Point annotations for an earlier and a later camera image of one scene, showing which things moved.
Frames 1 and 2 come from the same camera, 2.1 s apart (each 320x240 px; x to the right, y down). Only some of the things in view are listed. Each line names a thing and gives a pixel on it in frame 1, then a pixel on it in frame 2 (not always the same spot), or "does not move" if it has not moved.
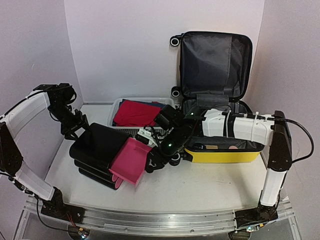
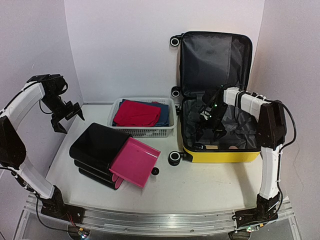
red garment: x=134 y=113 does not move
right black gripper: x=158 y=159 to x=220 y=130
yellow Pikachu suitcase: x=215 y=76 does not move
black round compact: x=200 y=146 does not move
